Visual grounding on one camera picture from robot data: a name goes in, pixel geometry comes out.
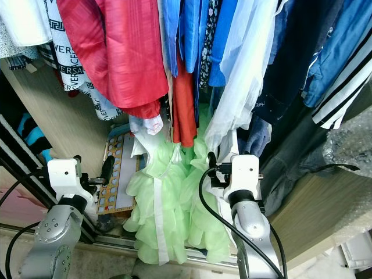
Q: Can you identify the light green ruffled dress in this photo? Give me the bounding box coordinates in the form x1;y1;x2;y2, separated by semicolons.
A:
123;105;233;267

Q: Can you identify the faded blue garment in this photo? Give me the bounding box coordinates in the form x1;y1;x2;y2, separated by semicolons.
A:
241;116;273;158

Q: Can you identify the orange red garment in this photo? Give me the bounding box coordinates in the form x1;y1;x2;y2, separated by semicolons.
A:
171;55;198;148

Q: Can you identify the pale checked sleeve cuff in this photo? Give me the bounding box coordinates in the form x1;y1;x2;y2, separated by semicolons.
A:
129;113;166;137

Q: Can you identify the black sliding wardrobe door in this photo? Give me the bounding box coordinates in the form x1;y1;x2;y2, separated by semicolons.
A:
0;87;62;213

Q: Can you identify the blue black striped cloth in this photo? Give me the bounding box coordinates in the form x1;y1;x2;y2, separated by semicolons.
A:
16;112;53;169

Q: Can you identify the wooden wardrobe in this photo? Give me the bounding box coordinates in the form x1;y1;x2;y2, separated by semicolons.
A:
0;55;372;271

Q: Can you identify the dark grey garment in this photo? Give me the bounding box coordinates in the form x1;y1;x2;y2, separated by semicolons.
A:
259;105;335;201

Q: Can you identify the pink panel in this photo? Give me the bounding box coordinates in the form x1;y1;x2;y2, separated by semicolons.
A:
0;186;47;230

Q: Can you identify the white sheer garment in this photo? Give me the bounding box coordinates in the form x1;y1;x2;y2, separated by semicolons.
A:
203;0;288;153

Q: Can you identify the dark floral garment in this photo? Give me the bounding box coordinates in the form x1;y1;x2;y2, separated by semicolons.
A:
198;0;221;88

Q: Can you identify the black white lettered garment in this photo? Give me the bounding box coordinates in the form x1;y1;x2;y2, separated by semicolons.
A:
44;0;123;123

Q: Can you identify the blue knit garment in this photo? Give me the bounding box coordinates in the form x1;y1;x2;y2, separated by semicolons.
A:
208;0;240;88

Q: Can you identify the dark navy garment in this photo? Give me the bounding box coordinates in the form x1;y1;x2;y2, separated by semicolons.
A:
256;0;346;126

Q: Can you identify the plain blue shirt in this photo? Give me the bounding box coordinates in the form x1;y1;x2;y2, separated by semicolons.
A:
180;0;204;73

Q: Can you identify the clear bubble wrap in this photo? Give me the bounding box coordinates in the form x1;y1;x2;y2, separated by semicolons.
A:
323;113;372;175

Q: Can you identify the blue striped shirt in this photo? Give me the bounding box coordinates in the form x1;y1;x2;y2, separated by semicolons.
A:
162;0;184;77

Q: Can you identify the black white striped garment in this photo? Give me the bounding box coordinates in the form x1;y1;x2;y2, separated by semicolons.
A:
311;35;372;130

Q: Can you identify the white plastic container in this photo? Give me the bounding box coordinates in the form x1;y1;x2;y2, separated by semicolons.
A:
340;230;372;271

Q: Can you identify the white dotted garment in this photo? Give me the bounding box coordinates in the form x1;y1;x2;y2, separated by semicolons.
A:
0;20;30;59

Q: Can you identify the blue denim garment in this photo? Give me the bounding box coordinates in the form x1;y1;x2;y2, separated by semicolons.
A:
302;0;372;108

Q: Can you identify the plain white garment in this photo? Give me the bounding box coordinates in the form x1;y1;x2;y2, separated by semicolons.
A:
0;0;63;47

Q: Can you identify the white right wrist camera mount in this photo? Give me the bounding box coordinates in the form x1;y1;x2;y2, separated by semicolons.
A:
223;153;261;201

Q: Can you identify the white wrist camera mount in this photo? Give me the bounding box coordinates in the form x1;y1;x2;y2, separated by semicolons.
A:
223;153;261;201
47;158;92;209

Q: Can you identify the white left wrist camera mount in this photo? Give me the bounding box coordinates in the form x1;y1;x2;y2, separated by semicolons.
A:
47;158;92;209

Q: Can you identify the silver wardrobe floor rail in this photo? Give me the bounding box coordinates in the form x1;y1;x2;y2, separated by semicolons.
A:
0;224;245;271

